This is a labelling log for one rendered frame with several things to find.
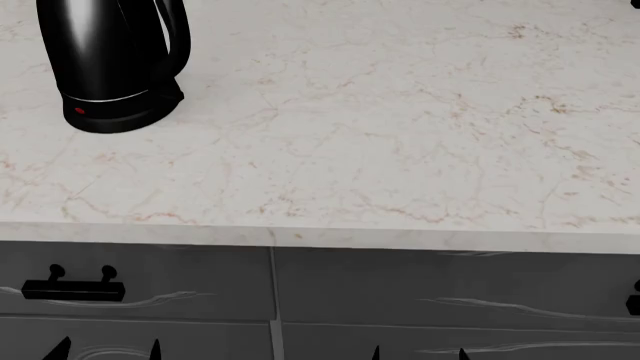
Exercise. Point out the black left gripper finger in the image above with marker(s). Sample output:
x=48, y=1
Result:
x=155, y=352
x=59, y=351

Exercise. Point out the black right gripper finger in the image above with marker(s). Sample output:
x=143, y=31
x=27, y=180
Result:
x=375, y=354
x=463, y=355

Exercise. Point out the black kettle power base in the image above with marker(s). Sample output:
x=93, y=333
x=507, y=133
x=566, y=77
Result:
x=117, y=123

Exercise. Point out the black electric kettle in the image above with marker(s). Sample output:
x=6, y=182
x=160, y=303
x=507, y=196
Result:
x=95, y=52

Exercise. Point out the gray cabinet drawer front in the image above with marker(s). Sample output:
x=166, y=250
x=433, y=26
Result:
x=425, y=285
x=210, y=341
x=525, y=343
x=200, y=277

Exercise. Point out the black kettle switch lever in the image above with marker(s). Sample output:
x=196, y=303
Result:
x=170, y=93

